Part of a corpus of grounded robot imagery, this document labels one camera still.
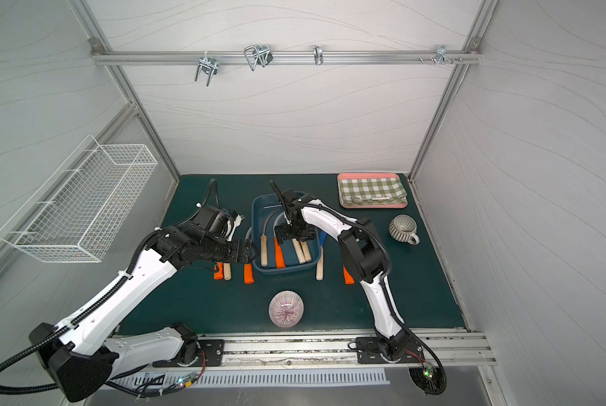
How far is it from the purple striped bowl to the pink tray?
0.48 metres

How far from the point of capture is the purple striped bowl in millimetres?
783

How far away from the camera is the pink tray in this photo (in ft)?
3.71
